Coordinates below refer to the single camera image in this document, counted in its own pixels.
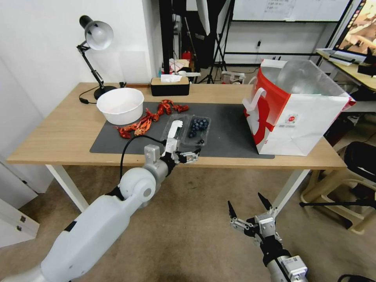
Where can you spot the black shelf frame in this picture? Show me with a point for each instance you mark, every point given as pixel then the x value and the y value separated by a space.
pixel 167 29

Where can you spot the beige plastic stool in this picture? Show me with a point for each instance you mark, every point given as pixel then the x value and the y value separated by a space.
pixel 329 182

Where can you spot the clear plastic takeout container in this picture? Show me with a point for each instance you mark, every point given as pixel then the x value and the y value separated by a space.
pixel 179 130

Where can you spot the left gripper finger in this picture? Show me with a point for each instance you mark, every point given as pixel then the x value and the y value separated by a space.
pixel 188 153
pixel 191 159

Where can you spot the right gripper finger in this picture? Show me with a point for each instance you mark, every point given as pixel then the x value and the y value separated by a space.
pixel 235 218
pixel 266 203

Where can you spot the white keyboard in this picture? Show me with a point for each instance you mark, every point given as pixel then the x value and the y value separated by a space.
pixel 342 55

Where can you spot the blueberries pile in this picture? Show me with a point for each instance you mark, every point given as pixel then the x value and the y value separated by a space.
pixel 198 124

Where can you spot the red crayfish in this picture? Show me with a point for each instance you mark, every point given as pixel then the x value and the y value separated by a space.
pixel 181 107
pixel 144 122
pixel 152 115
pixel 167 103
pixel 140 131
pixel 124 132
pixel 163 111

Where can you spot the red white takeout bag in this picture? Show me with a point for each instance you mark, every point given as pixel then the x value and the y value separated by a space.
pixel 302 126

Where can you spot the red canister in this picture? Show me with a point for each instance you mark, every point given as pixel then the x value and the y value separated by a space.
pixel 186 55

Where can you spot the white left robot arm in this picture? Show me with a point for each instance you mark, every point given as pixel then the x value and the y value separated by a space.
pixel 97 229

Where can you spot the black desk lamp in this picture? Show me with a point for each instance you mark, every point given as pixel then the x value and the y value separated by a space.
pixel 98 35

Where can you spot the white cabinet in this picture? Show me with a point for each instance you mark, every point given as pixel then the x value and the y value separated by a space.
pixel 14 223

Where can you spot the dark grey desk mat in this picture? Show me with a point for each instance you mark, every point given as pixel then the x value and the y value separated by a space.
pixel 229 132

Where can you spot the black tripod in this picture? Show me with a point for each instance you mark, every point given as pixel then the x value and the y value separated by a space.
pixel 218 50

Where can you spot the black wood tissue box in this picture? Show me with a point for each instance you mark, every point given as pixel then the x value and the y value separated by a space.
pixel 170 88

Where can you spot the black whiteboard stand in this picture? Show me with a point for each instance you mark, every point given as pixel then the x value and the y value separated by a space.
pixel 264 53

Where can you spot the white round bowl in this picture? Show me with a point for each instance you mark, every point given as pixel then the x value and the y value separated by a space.
pixel 120 113

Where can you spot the cardboard box with items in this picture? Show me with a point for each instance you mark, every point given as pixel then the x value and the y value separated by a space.
pixel 179 66

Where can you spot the wooden table white legs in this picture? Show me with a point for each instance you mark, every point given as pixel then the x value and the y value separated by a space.
pixel 73 132

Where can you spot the computer monitor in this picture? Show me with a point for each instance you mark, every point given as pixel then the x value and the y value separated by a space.
pixel 361 26

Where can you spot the pale side desk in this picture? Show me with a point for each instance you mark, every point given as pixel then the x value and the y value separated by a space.
pixel 346 69

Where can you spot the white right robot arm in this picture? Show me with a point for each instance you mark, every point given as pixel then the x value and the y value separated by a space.
pixel 288 267

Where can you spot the white plastic bag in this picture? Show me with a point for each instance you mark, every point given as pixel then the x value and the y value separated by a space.
pixel 233 77

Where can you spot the black stand leg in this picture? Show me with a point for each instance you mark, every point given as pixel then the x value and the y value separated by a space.
pixel 332 202

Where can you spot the white softbox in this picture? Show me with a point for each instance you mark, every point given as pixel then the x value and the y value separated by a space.
pixel 205 17

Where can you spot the whiteboard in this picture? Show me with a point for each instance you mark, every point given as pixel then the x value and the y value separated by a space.
pixel 293 8

